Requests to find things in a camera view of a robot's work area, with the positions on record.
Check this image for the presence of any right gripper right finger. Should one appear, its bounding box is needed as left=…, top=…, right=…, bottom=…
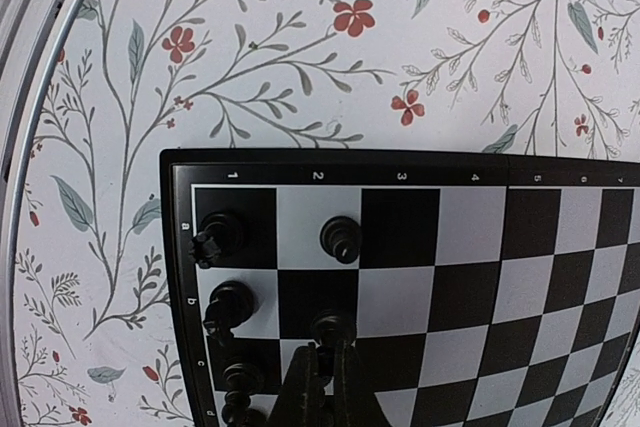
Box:
left=333, top=340, right=388, bottom=427

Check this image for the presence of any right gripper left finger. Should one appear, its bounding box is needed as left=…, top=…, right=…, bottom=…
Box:
left=267, top=344, right=320, bottom=427

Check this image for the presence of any black chess piece eleventh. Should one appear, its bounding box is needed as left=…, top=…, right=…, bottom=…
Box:
left=221, top=360, right=267, bottom=427

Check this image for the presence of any black pawn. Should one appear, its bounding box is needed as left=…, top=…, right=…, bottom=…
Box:
left=310, top=310, right=357, bottom=386

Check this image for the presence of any black chess piece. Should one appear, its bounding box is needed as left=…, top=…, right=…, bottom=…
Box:
left=203, top=280, right=255, bottom=347
left=190, top=211, right=245, bottom=269
left=320, top=216, right=362, bottom=264

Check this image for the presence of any black and grey chessboard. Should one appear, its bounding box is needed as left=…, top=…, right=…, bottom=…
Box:
left=159, top=149, right=639, bottom=426

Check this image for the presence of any black chess piece in tray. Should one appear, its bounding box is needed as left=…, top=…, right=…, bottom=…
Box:
left=190, top=211, right=245, bottom=269

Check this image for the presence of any floral patterned tablecloth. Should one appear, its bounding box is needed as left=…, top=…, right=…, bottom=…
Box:
left=14, top=0, right=639, bottom=426

